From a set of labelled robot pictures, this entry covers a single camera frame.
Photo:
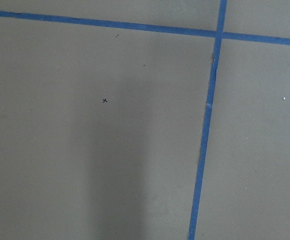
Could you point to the brown paper table cover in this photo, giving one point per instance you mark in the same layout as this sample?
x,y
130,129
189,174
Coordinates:
x,y
144,119

